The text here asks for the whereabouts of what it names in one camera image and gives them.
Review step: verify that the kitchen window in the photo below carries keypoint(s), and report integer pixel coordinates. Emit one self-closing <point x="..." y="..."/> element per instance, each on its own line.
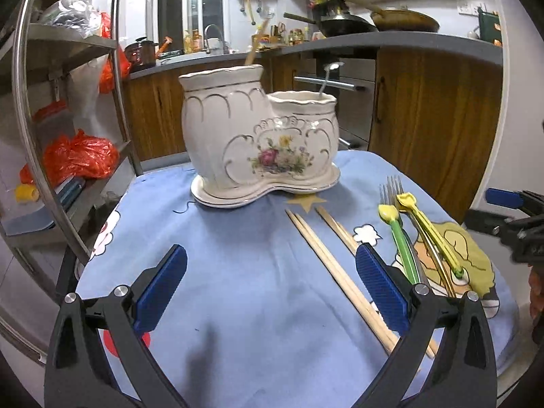
<point x="199" y="0"/>

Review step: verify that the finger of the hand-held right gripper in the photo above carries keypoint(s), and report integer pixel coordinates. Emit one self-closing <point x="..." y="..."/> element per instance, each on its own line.
<point x="503" y="198"/>
<point x="488" y="223"/>

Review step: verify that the blue printed tablecloth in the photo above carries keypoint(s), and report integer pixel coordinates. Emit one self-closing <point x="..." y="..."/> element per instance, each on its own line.
<point x="255" y="263"/>

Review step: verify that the red-lidded storage container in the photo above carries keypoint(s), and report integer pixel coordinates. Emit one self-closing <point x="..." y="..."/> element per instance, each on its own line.
<point x="51" y="112"/>

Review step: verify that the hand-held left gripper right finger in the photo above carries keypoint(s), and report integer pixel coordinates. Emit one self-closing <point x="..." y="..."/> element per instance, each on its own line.
<point x="380" y="291"/>

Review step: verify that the yellow oil bottle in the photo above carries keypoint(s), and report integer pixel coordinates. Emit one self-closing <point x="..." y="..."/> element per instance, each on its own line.
<point x="196" y="41"/>
<point x="188" y="42"/>

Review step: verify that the steel shelf rack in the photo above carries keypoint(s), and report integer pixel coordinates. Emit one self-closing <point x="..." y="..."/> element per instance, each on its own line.
<point x="63" y="36"/>

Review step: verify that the white wall socket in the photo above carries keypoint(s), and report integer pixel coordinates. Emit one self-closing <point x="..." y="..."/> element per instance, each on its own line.
<point x="467" y="8"/>

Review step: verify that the dark red pressure cooker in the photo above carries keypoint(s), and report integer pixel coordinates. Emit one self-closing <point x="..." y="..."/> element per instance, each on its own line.
<point x="140" y="53"/>

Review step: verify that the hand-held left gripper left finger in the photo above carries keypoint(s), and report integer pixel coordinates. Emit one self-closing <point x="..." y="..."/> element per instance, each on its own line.
<point x="163" y="287"/>

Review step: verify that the large orange plastic bag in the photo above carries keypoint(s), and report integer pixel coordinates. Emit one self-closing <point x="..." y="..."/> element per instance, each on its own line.
<point x="80" y="157"/>

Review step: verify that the white ceramic holder tray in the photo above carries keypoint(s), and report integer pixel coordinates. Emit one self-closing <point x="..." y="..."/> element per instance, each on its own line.
<point x="221" y="200"/>

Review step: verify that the brown frying pan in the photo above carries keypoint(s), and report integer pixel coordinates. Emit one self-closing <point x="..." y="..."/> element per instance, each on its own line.
<point x="408" y="21"/>

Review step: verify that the cluster of condiment bottles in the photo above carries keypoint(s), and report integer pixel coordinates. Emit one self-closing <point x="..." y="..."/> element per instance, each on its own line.
<point x="297" y="36"/>

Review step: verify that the white hanging plastic bag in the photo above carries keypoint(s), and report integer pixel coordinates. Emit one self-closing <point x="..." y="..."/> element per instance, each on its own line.
<point x="87" y="93"/>

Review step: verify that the metal spoon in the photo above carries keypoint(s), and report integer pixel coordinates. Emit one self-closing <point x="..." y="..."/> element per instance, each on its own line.
<point x="326" y="78"/>

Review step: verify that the grey kitchen countertop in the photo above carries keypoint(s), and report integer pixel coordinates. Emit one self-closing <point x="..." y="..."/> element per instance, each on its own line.
<point x="425" y="44"/>

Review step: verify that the built-in steel oven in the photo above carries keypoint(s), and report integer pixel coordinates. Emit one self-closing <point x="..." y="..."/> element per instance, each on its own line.
<point x="352" y="106"/>

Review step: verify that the clear crumpled plastic bag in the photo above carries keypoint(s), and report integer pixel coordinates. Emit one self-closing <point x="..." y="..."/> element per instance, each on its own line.
<point x="72" y="12"/>

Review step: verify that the person's right hand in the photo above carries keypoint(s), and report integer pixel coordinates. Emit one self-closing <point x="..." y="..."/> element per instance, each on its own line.
<point x="536" y="293"/>

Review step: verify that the black wok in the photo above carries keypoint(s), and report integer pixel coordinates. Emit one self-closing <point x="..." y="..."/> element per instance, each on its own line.
<point x="344" y="27"/>

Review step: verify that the steel kitchen faucet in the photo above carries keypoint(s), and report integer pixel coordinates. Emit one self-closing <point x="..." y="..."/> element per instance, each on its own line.
<point x="214" y="29"/>

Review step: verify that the white floral ceramic utensil holder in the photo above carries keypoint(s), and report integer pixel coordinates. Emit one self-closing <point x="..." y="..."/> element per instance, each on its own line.
<point x="238" y="136"/>

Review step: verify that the green air fryer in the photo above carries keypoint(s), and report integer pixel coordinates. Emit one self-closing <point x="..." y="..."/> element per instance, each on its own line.
<point x="488" y="23"/>

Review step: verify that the hanging orange plastic bag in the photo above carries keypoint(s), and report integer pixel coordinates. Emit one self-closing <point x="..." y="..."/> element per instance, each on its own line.
<point x="108" y="76"/>

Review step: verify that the yellow cup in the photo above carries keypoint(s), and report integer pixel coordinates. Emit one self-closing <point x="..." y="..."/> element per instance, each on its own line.
<point x="25" y="193"/>

